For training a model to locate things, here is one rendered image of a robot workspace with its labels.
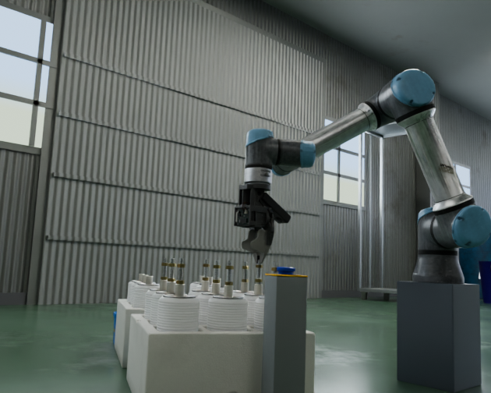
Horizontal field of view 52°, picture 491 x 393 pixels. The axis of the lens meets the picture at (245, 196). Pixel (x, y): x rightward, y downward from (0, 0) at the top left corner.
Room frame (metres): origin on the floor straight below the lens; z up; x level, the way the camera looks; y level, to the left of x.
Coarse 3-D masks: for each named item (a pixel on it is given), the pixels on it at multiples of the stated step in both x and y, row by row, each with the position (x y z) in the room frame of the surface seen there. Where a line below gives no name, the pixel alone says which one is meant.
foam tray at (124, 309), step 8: (120, 304) 1.82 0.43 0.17; (128, 304) 1.75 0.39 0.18; (120, 312) 1.80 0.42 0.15; (128, 312) 1.60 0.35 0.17; (136, 312) 1.61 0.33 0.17; (144, 312) 1.62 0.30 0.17; (120, 320) 1.77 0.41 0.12; (128, 320) 1.60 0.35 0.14; (120, 328) 1.75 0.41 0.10; (128, 328) 1.60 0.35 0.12; (120, 336) 1.73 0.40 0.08; (128, 336) 1.60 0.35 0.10; (120, 344) 1.70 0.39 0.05; (128, 344) 1.60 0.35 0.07; (120, 352) 1.68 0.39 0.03; (120, 360) 1.66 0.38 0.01
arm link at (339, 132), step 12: (372, 96) 1.53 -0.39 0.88; (360, 108) 1.52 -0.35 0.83; (372, 108) 1.49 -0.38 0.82; (336, 120) 1.51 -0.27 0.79; (348, 120) 1.49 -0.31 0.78; (360, 120) 1.50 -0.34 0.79; (372, 120) 1.50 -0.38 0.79; (384, 120) 1.51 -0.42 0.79; (324, 132) 1.49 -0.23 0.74; (336, 132) 1.49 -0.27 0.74; (348, 132) 1.49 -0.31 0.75; (360, 132) 1.52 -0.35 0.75; (324, 144) 1.48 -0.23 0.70; (336, 144) 1.50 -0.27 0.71; (276, 168) 1.48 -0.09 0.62
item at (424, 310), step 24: (408, 288) 1.56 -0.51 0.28; (432, 288) 1.50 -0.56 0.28; (456, 288) 1.47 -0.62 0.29; (408, 312) 1.56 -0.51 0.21; (432, 312) 1.50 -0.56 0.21; (456, 312) 1.47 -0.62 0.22; (408, 336) 1.56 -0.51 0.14; (432, 336) 1.50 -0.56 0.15; (456, 336) 1.47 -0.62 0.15; (480, 336) 1.57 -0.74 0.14; (408, 360) 1.56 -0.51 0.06; (432, 360) 1.50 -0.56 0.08; (456, 360) 1.47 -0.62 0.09; (480, 360) 1.57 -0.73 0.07; (432, 384) 1.50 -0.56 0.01; (456, 384) 1.46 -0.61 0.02
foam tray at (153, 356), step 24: (144, 336) 1.14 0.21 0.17; (168, 336) 1.10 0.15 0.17; (192, 336) 1.12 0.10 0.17; (216, 336) 1.13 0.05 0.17; (240, 336) 1.15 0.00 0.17; (312, 336) 1.20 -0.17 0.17; (144, 360) 1.12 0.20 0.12; (168, 360) 1.10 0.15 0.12; (192, 360) 1.12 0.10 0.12; (216, 360) 1.13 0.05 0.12; (240, 360) 1.15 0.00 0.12; (312, 360) 1.20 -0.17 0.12; (144, 384) 1.09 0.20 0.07; (168, 384) 1.10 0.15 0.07; (192, 384) 1.12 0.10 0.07; (216, 384) 1.13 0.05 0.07; (240, 384) 1.15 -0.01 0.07; (312, 384) 1.20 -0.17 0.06
